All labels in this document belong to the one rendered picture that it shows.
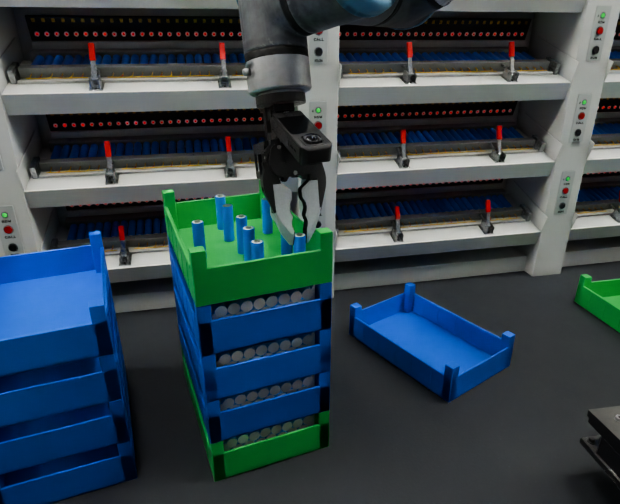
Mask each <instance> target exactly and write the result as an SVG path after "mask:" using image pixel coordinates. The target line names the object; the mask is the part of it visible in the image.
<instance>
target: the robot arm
mask: <svg viewBox="0 0 620 504"><path fill-rule="evenodd" d="M451 1H453V0H236V2H237V5H238V8H239V16H240V25H241V33H242V42H243V51H244V59H245V67H246V68H245V69H243V70H242V74H243V75H244V76H247V85H248V93H249V95H250V96H252V97H256V107H257V108H259V109H260V113H263V119H264V128H265V137H266V141H263V142H260V143H257V144H254V145H253V151H254V160H255V169H256V177H257V179H260V184H261V189H262V192H263V194H264V196H265V198H266V200H267V201H268V203H269V205H270V215H271V218H272V219H273V220H274V221H275V223H276V225H277V227H278V229H279V231H280V233H281V235H282V236H283V238H284V239H285V240H286V241H287V242H288V244H289V245H294V239H295V231H294V229H293V226H292V220H293V216H292V214H291V211H290V203H291V201H292V191H291V190H290V189H289V188H287V187H286V186H284V185H283V184H281V182H286V181H287V180H288V178H289V177H291V178H297V177H300V178H301V179H302V180H301V186H300V187H299V188H298V196H299V199H300V201H299V209H300V213H301V215H302V217H303V219H304V226H303V233H304V234H305V235H306V243H308V242H309V241H310V239H311V237H312V235H313V233H314V231H315V228H316V225H317V222H318V218H319V215H320V210H321V207H322V204H323V199H324V194H325V189H326V174H325V170H324V167H323V163H322V162H329V161H331V152H332V142H331V141H330V140H329V139H328V138H327V137H326V136H325V135H324V134H323V133H322V132H321V131H320V130H319V129H318V128H317V127H316V126H315V125H314V124H313V123H312V122H311V121H310V120H309V119H308V118H307V117H306V116H305V115H304V114H303V113H302V112H301V111H300V110H299V111H294V110H295V107H294V106H298V105H302V104H305V103H306V96H305V93H306V92H308V91H310V90H311V88H312V84H311V73H310V63H309V55H308V44H307V36H310V35H313V34H315V33H319V32H322V31H325V30H328V29H331V28H334V27H338V26H341V25H347V24H350V25H361V26H376V27H388V28H391V29H395V30H407V29H411V28H414V27H417V26H419V25H421V24H423V23H424V22H426V21H427V20H428V19H429V18H430V17H431V16H432V14H433V13H434V11H436V10H439V9H440V8H442V7H444V6H447V5H448V4H450V2H451ZM256 154H257V155H256ZM257 156H258V164H259V171H258V164H257ZM280 180H281V181H280Z"/></svg>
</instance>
